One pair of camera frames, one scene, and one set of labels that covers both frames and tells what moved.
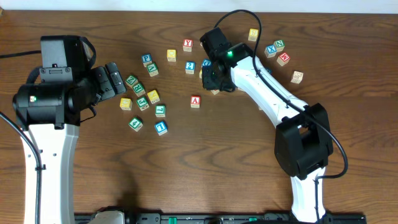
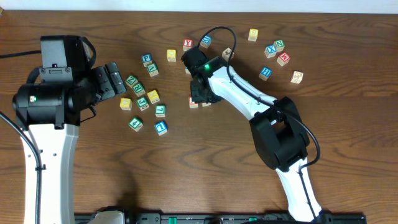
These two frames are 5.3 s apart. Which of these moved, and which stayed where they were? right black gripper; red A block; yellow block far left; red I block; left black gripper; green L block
Moved: right black gripper; red I block
Stayed: green L block; yellow block far left; left black gripper; red A block
